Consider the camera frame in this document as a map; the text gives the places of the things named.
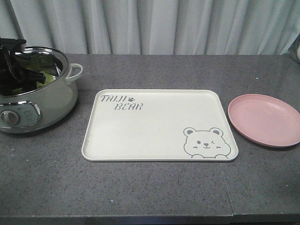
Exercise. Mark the pink round plate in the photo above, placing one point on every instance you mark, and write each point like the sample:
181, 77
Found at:
265, 120

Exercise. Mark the cream bear serving tray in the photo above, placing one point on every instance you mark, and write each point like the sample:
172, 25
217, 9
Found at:
158, 125

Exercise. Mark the cream electric cooking pot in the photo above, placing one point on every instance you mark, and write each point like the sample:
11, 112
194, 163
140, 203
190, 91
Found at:
40, 108

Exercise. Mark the white rice cooker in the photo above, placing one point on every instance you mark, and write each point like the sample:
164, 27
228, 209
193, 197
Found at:
294, 50

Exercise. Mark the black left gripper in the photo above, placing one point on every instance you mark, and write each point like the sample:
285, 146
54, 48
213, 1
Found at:
12, 75

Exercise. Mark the green lettuce leaves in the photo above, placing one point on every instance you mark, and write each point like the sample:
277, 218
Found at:
49, 78

